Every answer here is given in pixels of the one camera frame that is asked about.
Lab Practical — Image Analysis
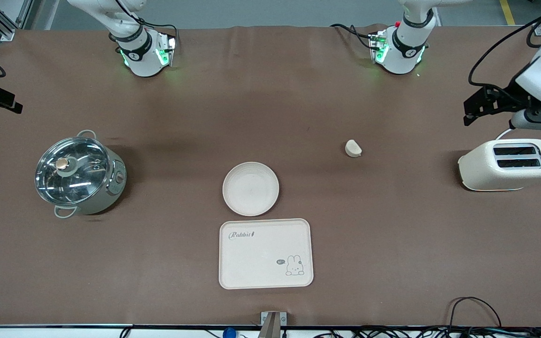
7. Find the black right base cable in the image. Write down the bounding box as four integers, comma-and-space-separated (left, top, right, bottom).
115, 0, 180, 48

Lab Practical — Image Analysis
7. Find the black left base cable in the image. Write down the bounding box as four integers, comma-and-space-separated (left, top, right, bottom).
330, 23, 375, 50

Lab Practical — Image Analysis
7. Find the cream rabbit print tray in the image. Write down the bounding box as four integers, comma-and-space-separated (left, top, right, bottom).
218, 218, 314, 290

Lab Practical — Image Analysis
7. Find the glass pot lid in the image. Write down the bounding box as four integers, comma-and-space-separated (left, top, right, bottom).
35, 137, 110, 204

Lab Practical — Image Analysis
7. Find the round cream plate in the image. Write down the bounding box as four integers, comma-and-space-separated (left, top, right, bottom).
222, 161, 280, 217

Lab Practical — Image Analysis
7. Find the brown table mat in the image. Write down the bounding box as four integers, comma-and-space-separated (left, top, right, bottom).
0, 24, 541, 328

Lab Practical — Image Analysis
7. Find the aluminium frame profile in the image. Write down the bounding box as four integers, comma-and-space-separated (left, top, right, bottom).
0, 0, 37, 43

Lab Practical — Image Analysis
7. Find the black looped cable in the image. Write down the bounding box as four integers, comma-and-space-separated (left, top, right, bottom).
448, 296, 502, 330

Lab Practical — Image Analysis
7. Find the grey electric cooking pot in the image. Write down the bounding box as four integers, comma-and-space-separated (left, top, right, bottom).
34, 130, 128, 219

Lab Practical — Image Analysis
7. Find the black base cable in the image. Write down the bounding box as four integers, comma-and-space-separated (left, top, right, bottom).
330, 23, 375, 50
115, 0, 180, 48

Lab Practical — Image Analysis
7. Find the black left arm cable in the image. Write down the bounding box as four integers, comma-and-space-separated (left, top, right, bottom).
468, 0, 541, 88

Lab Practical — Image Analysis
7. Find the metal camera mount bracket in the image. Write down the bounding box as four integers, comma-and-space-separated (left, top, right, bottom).
260, 311, 287, 338

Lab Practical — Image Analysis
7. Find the cream two-slot toaster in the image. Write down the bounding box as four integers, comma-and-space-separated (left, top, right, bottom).
457, 138, 541, 192

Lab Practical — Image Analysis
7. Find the black cable bundle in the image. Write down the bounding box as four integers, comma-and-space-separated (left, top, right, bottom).
313, 325, 541, 338

